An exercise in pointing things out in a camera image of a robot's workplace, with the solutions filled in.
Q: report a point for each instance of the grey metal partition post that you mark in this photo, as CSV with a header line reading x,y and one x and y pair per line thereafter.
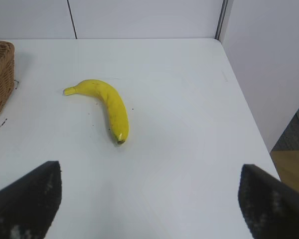
x,y
221,17

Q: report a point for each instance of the yellow banana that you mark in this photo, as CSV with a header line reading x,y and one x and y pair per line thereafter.
x,y
114,107

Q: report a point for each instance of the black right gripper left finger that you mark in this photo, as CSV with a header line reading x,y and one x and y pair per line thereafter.
x,y
22,206

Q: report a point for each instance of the brown woven wicker basket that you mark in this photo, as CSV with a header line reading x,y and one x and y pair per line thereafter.
x,y
0,74

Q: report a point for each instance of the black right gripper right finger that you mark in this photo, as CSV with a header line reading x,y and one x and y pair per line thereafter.
x,y
271,206

